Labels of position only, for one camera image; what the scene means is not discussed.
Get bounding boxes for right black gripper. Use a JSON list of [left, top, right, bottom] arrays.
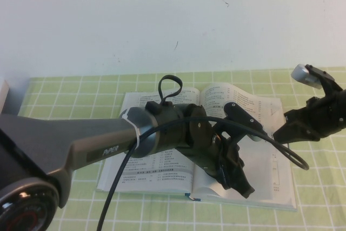
[[272, 89, 346, 144]]

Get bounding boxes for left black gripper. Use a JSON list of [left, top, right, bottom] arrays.
[[193, 133, 256, 199]]

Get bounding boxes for printed book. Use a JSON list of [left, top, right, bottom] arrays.
[[96, 84, 298, 212]]

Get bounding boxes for white zip tie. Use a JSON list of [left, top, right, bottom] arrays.
[[121, 109, 141, 156]]

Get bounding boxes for green checked tablecloth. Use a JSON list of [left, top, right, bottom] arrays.
[[17, 67, 346, 231]]

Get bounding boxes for black flat cable loop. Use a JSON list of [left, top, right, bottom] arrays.
[[158, 75, 183, 107]]

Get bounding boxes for black left camera cable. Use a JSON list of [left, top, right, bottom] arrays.
[[97, 116, 310, 231]]

